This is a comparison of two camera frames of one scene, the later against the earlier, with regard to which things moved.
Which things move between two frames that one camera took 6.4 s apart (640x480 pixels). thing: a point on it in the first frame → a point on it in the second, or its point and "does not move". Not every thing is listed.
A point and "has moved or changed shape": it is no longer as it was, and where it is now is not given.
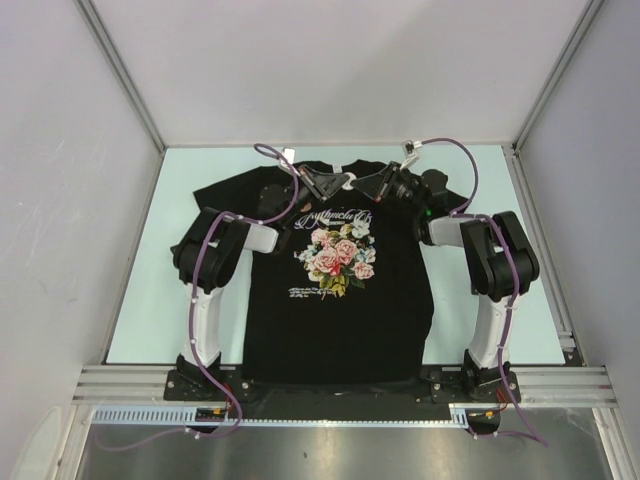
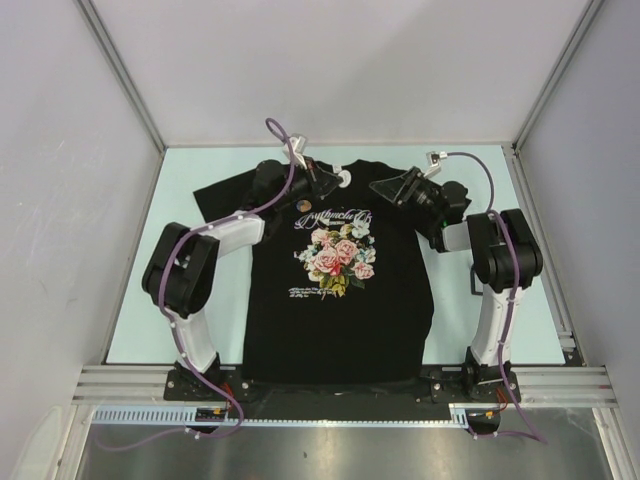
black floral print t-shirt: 349,295 does not move
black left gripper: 320,186 does not move
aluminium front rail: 144,386 does not move
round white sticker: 347,186 has moved or changed shape
